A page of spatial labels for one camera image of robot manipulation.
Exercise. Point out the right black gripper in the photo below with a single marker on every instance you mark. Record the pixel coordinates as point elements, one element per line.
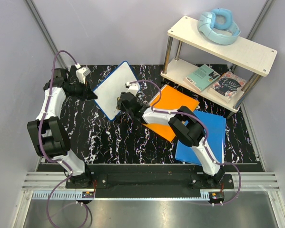
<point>122,109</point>

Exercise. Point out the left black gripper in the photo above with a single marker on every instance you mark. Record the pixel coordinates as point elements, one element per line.
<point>88,93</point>

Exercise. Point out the yellow wooden eraser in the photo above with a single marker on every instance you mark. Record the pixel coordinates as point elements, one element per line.
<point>119,103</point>

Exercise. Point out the blue framed whiteboard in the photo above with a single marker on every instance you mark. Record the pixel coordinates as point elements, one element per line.
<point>111,87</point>

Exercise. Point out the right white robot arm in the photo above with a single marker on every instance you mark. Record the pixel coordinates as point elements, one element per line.
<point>188,128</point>

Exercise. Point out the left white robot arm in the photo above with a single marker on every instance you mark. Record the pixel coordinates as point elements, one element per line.
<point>49,137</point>

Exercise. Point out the orange folder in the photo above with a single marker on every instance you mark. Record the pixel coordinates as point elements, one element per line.
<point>171,99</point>

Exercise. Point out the teal book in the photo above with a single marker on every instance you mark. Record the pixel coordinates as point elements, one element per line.
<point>202,78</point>

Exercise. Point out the blue folder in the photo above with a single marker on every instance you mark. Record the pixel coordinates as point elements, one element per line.
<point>216,126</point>

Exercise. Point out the floral navy book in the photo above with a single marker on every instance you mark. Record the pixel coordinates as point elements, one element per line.
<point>227,86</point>

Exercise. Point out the light blue headphones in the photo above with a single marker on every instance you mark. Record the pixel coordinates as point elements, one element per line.
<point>218,26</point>

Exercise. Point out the white two-tier shelf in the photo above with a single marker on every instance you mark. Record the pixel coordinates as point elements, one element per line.
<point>187,47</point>

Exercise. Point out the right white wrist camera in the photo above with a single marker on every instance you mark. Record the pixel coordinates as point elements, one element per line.
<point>132,87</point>

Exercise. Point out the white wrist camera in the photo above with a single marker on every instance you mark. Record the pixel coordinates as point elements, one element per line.
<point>82,72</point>
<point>132,87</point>

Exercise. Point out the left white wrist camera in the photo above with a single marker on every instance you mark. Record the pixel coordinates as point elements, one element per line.
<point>82,72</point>

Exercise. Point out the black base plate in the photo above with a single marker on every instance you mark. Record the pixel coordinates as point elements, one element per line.
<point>150,181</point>

